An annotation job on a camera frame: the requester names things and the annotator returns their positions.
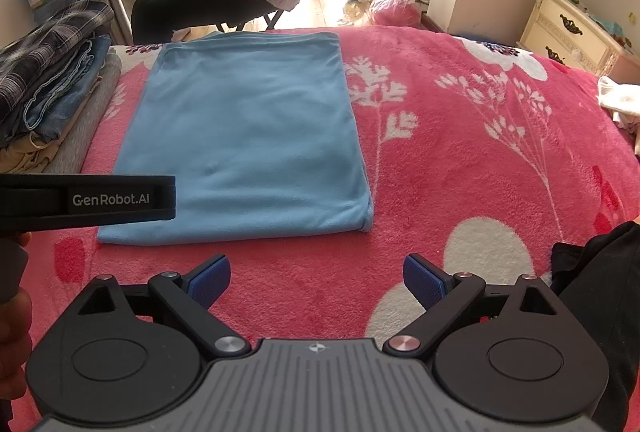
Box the blue face mask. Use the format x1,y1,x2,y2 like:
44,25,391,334
592,14,626,38

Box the person's black trousers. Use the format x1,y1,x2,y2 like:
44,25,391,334
550,221,640,432

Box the folding stool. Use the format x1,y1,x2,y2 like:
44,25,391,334
257,7,286,30

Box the stack of folded clothes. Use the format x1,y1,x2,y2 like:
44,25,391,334
0,1,115,123

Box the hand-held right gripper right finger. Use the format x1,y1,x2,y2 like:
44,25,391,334
382,253,561,358

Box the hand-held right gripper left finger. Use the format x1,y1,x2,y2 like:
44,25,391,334
77,254,251,360

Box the light blue t-shirt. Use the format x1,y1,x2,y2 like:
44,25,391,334
96,30,376,247

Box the red floral blanket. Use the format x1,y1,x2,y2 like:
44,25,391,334
0,26,640,432

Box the person's left hand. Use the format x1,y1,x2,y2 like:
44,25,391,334
0,289,33,400

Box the cream nightstand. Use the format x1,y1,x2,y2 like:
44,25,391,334
517,0,633,78

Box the folded blue jeans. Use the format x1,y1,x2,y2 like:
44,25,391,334
25,34,112,145

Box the beige folded garment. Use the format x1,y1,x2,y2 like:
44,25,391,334
0,132,61,173

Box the grey folded cloth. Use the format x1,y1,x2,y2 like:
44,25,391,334
42,52,122,173

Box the pile of white checkered clothes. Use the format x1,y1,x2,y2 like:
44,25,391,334
597,76,640,133

